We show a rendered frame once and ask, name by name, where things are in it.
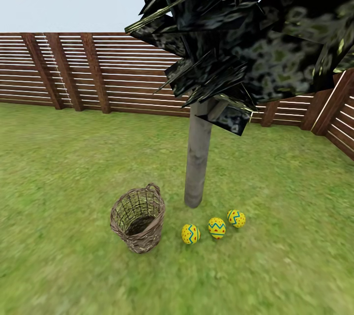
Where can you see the easter egg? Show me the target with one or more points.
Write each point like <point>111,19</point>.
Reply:
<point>236,218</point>
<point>190,234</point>
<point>217,227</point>

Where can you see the wicker basket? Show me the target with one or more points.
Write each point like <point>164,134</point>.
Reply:
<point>147,238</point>

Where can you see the tree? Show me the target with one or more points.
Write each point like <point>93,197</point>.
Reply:
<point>240,53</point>

